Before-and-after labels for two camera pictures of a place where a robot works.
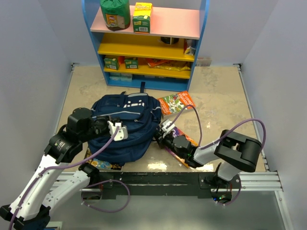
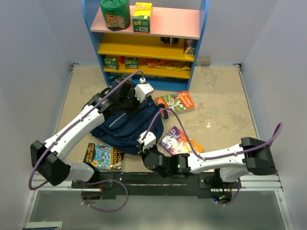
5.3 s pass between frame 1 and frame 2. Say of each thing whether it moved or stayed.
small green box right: stayed
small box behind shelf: stayed
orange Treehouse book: stayed
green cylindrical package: stayed
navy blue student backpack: moved
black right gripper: moved
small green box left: stayed
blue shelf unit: stayed
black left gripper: moved
